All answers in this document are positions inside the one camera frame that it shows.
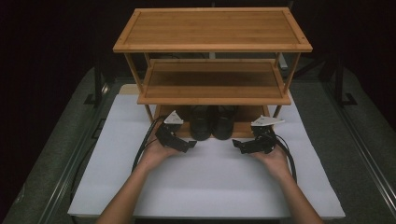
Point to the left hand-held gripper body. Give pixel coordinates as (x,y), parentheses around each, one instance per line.
(169,133)

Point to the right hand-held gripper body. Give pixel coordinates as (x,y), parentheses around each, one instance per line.
(264,137)

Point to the black leather shoe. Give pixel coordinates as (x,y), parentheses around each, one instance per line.
(224,123)
(201,124)

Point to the wooden shoe rack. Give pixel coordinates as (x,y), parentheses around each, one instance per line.
(211,34)

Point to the person's left hand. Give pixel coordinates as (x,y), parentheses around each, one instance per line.
(155,154)

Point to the person's right hand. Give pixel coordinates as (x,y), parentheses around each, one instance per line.
(274,160)

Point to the white foam mat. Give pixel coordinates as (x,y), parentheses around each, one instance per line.
(211,183)

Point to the black metal stand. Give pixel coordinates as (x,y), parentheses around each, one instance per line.
(341,84)
(98,84)

